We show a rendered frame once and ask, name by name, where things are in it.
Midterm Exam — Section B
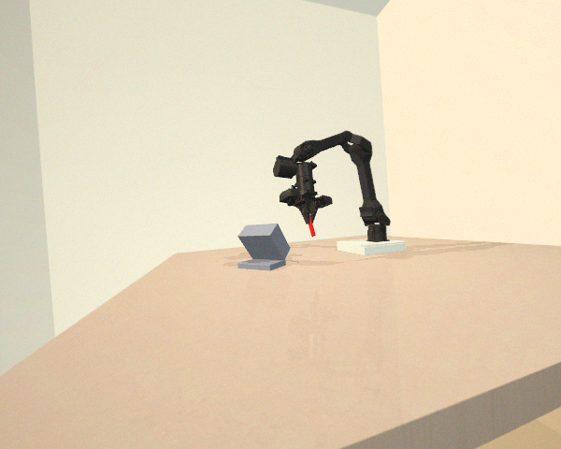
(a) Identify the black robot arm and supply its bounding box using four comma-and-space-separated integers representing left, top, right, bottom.
273, 130, 391, 242

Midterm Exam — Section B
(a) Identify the grey sloped panel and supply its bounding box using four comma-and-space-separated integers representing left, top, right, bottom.
237, 224, 291, 270

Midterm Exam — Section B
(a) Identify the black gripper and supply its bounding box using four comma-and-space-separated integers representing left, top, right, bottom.
280, 176, 333, 225

